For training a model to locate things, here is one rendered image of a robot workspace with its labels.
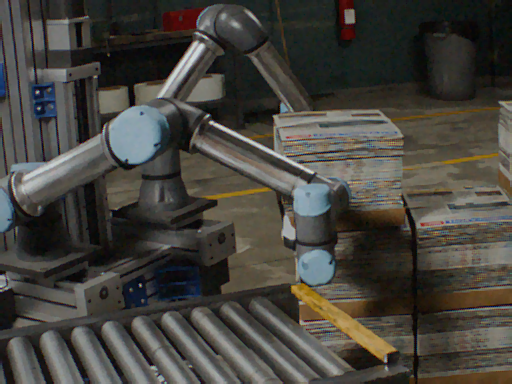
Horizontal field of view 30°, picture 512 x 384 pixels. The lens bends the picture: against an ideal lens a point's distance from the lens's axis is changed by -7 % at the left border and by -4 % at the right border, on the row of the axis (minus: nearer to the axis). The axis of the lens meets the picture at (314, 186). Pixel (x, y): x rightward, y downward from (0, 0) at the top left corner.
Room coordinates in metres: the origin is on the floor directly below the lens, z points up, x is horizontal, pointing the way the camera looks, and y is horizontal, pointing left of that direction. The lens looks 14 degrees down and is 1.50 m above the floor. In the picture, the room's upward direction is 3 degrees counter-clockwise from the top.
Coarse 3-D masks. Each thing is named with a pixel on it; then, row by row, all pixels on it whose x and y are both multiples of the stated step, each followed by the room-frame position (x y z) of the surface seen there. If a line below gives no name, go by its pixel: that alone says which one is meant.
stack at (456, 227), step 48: (432, 192) 2.62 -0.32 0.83; (480, 192) 2.59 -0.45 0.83; (384, 240) 2.29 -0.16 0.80; (432, 240) 2.30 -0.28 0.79; (480, 240) 2.30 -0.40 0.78; (336, 288) 2.30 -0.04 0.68; (384, 288) 2.30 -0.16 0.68; (432, 288) 2.30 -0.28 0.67; (480, 288) 2.30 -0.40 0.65; (336, 336) 2.29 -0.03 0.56; (384, 336) 2.29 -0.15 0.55; (432, 336) 2.29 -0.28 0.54; (480, 336) 2.29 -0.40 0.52
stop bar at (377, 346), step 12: (300, 288) 1.93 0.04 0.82; (312, 300) 1.85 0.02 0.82; (324, 300) 1.85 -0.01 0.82; (324, 312) 1.79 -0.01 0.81; (336, 312) 1.78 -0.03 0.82; (336, 324) 1.74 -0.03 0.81; (348, 324) 1.71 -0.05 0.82; (360, 324) 1.71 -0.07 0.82; (360, 336) 1.65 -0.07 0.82; (372, 336) 1.64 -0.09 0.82; (372, 348) 1.60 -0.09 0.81; (384, 348) 1.58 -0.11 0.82; (384, 360) 1.56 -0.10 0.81; (396, 360) 1.56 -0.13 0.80
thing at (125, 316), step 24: (264, 288) 1.99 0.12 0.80; (288, 288) 1.99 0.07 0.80; (120, 312) 1.87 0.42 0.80; (144, 312) 1.86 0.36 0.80; (216, 312) 1.91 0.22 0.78; (288, 312) 1.97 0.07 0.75; (0, 336) 1.75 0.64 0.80; (24, 336) 1.75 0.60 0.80; (96, 336) 1.81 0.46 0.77; (168, 336) 1.87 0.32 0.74
